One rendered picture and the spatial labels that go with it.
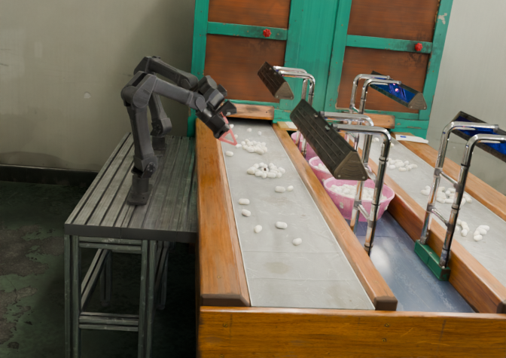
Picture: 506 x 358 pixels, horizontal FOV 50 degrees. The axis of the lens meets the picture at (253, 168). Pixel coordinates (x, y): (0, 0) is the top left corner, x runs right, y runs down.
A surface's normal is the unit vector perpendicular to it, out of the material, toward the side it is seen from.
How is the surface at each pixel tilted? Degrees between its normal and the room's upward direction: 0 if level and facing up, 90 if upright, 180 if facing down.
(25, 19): 90
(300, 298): 0
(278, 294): 0
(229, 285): 0
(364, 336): 90
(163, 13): 90
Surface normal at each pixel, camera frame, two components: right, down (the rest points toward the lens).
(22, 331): 0.10, -0.95
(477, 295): -0.99, -0.06
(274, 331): 0.11, 0.31
